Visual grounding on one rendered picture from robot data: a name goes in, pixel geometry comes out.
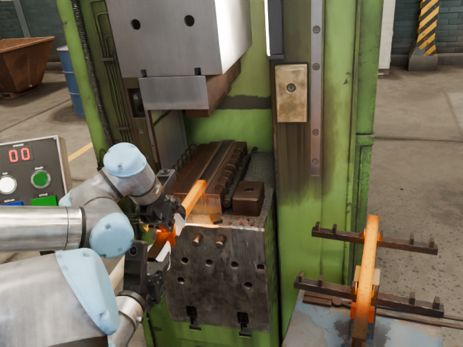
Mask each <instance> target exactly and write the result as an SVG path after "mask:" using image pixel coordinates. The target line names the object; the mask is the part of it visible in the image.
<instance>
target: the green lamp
mask: <svg viewBox="0 0 463 347"><path fill-rule="evenodd" d="M33 182H34V184H35V185H37V186H40V187H41V186H44V185H46V183H47V182H48V176H47V175H46V173H43V172H38V173H36V174H35V175H34V177H33Z"/></svg>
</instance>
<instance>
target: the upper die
mask: <svg viewBox="0 0 463 347"><path fill-rule="evenodd" d="M240 73H241V68H240V58H239V59H238V60H237V61H236V62H235V63H234V64H233V65H232V66H231V67H230V68H229V69H228V70H227V71H226V72H225V73H224V74H220V75H201V72H199V73H198V74H197V75H196V76H160V77H147V75H145V76H143V77H140V78H138V81H139V85H140V89H141V96H142V99H143V106H144V110H157V109H210V108H211V106H212V105H213V104H214V103H215V102H216V101H217V100H218V99H219V97H220V96H221V95H222V94H223V93H224V91H225V90H226V89H227V88H228V87H229V86H230V85H231V84H232V82H233V81H234V80H235V79H236V77H237V76H238V75H239V74H240Z"/></svg>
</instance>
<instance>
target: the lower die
mask: <svg viewBox="0 0 463 347"><path fill-rule="evenodd" d="M223 141H231V143H230V145H229V147H228V148H227V150H226V152H225V153H224V155H223V157H222V158H221V160H220V162H219V163H218V165H217V167H216V168H215V170H214V172H213V174H212V175H211V177H210V179H209V180H208V182H207V184H206V185H205V187H204V189H203V190H202V195H201V196H200V198H199V199H198V200H197V202H196V204H195V205H194V207H193V209H192V210H191V212H190V213H197V214H213V213H219V214H220V215H222V214H223V212H224V210H225V208H226V207H224V206H223V200H224V198H225V190H224V187H223V186H222V185H218V186H217V187H216V189H215V188H214V187H215V185H216V184H217V183H222V184H224V185H225V186H226V190H227V191H228V182H227V180H226V179H225V178H221V179H220V182H219V181H218V179H219V178H220V177H221V176H222V172H223V171H224V170H229V171H231V172H232V174H233V179H234V168H233V167H232V166H228V167H227V169H225V166H226V165H228V164H229V163H228V161H229V159H231V156H232V154H234V150H235V149H236V148H241V149H242V150H243V151H244V157H245V156H247V142H241V141H235V140H221V141H220V142H209V144H200V145H199V146H198V150H197V149H196V150H195V151H194V153H195V155H193V154H192V155H191V156H190V157H191V160H190V161H189V159H188V161H187V165H185V164H184V166H183V171H182V172H181V170H180V171H179V172H178V177H176V180H175V181H174V184H172V186H171V187H170V188H169V190H168V192H167V196H171V197H173V198H175V199H176V200H177V202H179V203H181V204H182V202H183V201H184V199H185V198H186V196H187V194H188V193H189V192H190V191H191V189H192V187H193V186H194V185H195V183H196V181H197V180H199V179H200V177H201V176H202V174H203V172H204V171H205V169H206V168H207V166H208V164H209V163H210V161H211V160H212V158H213V157H214V155H215V153H216V152H217V151H218V148H219V147H220V146H221V144H222V143H223ZM236 153H237V154H240V156H241V160H242V159H243V153H242V151H241V150H239V149H238V150H236ZM233 158H235V159H236V160H237V161H238V164H239V166H240V157H239V156H238V155H233ZM230 164H232V165H234V166H235V168H236V172H237V162H236V161H235V160H231V161H230ZM223 176H225V177H227V178H228V179H229V183H230V185H231V181H232V178H231V174H230V173H229V172H225V173H224V175H223Z"/></svg>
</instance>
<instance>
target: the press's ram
mask: <svg viewBox="0 0 463 347"><path fill-rule="evenodd" d="M105 2H106V6H107V11H108V15H109V19H110V25H111V28H112V34H113V37H114V43H115V47H116V53H117V56H118V60H119V65H120V69H121V75H122V77H123V78H140V77H143V76H145V75H147V77H160V76H196V75H197V74H198V73H199V72H201V75H220V74H224V73H225V72H226V71H227V70H228V69H229V68H230V67H231V66H232V65H233V64H234V63H235V62H236V61H237V60H238V59H239V58H240V57H241V56H242V55H243V54H244V53H245V52H246V51H247V50H248V49H249V48H250V47H251V46H252V45H253V44H252V33H251V12H250V1H249V0H105Z"/></svg>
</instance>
